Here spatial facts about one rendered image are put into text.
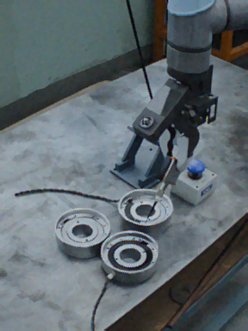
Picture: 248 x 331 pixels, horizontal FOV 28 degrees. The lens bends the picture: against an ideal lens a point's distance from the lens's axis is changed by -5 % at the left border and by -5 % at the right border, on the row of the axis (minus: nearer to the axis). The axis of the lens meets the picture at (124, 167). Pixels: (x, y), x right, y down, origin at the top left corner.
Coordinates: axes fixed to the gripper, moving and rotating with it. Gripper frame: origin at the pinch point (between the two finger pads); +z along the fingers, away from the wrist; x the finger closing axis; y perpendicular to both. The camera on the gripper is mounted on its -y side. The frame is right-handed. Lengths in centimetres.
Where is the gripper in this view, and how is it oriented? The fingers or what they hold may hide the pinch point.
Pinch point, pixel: (173, 165)
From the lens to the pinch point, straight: 97.6
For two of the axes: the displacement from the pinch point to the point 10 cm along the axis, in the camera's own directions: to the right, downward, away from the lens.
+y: 7.3, -4.1, 5.4
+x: -6.8, -4.5, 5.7
